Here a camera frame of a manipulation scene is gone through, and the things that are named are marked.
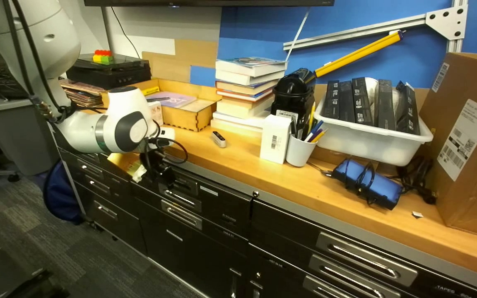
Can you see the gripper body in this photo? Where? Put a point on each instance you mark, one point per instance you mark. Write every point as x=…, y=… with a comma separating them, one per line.
x=157, y=167

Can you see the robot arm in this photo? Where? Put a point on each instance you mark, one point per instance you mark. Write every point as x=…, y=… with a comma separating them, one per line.
x=48, y=37

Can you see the open drawer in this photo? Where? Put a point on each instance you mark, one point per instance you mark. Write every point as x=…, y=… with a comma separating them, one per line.
x=120, y=162

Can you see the open wooden box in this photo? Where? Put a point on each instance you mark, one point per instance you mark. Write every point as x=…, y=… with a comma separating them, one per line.
x=189, y=116

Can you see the stack of coloured lego bricks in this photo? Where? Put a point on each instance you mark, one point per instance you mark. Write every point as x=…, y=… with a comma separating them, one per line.
x=102, y=57

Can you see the white paper slip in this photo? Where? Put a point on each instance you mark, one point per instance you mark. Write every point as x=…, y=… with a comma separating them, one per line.
x=139, y=174

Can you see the small white gadget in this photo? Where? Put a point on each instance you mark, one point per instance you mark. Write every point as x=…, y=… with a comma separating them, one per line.
x=219, y=139

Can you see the purple book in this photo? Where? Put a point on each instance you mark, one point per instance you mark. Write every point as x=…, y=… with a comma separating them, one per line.
x=174, y=99

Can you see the blue bag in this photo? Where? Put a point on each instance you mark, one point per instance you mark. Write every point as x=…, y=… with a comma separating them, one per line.
x=60, y=198

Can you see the stack of thin boards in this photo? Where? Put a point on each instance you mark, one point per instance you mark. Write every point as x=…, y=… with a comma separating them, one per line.
x=83, y=94

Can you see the black flat device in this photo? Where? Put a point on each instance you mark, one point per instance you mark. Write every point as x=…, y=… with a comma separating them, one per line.
x=110, y=72

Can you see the stack of books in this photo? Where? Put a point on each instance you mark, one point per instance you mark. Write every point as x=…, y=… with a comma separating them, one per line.
x=244, y=93

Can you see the white carton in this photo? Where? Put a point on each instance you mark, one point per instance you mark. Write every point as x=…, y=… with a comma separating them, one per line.
x=275, y=138

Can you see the grey bin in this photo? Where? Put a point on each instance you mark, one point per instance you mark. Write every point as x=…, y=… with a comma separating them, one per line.
x=19, y=132

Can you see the white cup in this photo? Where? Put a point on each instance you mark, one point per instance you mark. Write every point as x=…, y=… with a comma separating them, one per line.
x=298, y=152

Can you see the black helmet-shaped appliance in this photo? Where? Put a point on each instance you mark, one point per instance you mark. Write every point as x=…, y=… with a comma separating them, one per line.
x=292, y=97

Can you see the bundle of pens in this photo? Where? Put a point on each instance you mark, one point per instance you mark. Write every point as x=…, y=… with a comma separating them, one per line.
x=315, y=131

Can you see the white plastic tub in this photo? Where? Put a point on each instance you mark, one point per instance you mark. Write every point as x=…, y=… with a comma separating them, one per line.
x=367, y=142

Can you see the row of black boxes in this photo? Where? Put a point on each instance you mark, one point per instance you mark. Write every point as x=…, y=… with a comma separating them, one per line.
x=362, y=101

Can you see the blue power pack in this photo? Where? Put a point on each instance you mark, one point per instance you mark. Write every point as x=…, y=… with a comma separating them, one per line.
x=381, y=188

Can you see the yellow bar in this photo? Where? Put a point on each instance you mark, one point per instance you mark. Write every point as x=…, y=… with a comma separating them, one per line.
x=358, y=53

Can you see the small white scrap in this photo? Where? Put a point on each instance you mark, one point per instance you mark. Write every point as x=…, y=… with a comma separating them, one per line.
x=417, y=214

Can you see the large cardboard box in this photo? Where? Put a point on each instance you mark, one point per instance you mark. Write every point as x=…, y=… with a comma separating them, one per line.
x=466, y=145

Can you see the aluminium rail with bracket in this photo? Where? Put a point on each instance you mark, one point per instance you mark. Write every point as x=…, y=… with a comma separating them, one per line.
x=445, y=20

